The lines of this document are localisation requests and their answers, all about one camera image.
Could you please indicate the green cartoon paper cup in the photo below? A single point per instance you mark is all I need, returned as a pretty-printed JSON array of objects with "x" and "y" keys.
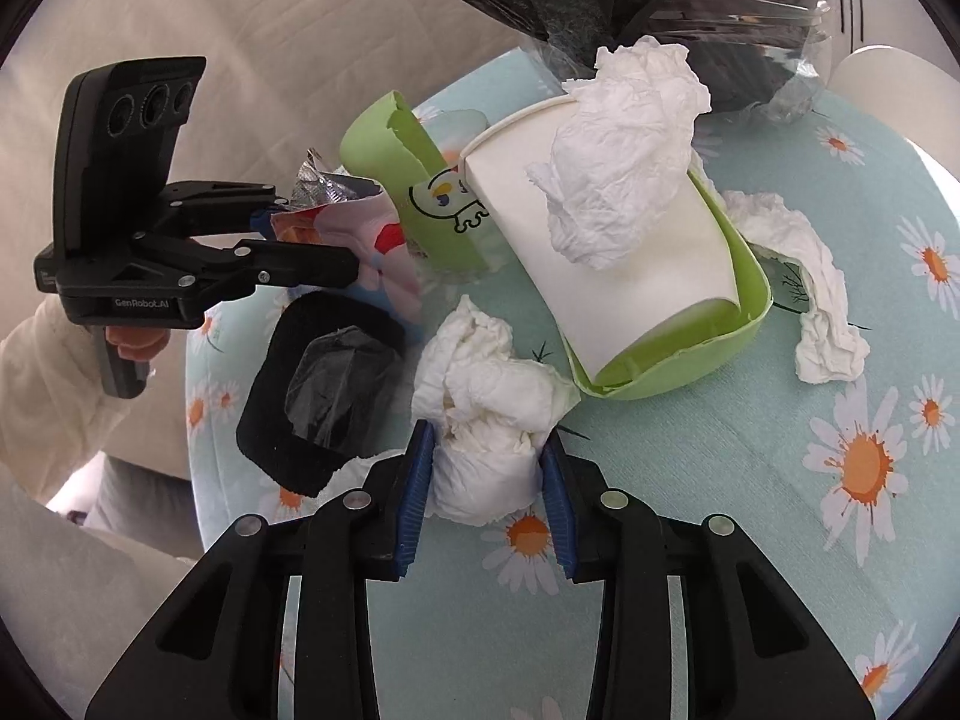
[{"x": 375, "y": 142}]

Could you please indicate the person's left forearm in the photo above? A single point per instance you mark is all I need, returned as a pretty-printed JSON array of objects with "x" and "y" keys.
[{"x": 52, "y": 397}]

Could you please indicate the person's left hand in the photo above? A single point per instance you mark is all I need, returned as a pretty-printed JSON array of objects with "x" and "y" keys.
[{"x": 131, "y": 345}]

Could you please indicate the clear plastic wrap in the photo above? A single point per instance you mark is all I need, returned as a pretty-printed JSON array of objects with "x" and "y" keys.
[{"x": 337, "y": 382}]

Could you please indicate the person's white garment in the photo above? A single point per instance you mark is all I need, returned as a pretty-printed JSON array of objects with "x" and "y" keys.
[{"x": 67, "y": 585}]

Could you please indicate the daisy print tablecloth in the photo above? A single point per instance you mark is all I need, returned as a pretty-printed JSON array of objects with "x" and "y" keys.
[{"x": 675, "y": 465}]

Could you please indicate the clear plastic bin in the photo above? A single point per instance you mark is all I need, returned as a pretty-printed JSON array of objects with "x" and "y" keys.
[{"x": 780, "y": 52}]

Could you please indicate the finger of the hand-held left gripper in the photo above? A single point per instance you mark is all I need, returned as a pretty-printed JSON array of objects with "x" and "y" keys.
[
  {"x": 225, "y": 199},
  {"x": 300, "y": 264}
]

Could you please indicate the white chair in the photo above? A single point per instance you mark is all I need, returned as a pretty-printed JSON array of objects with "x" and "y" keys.
[{"x": 877, "y": 82}]

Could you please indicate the long white tissue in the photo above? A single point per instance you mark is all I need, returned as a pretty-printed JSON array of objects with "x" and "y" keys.
[{"x": 814, "y": 285}]

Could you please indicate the white paper cup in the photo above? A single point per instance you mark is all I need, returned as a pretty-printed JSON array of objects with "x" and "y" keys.
[{"x": 630, "y": 300}]

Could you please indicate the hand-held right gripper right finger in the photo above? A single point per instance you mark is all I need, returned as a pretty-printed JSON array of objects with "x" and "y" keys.
[{"x": 558, "y": 510}]

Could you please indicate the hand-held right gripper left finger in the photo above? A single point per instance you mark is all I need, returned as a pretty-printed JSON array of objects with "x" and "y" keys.
[{"x": 417, "y": 495}]

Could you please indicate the foil snack wrapper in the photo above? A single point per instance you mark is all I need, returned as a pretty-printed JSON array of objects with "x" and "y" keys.
[{"x": 352, "y": 232}]

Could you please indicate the green plastic bowl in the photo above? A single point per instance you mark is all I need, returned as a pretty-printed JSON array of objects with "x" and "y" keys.
[{"x": 720, "y": 345}]

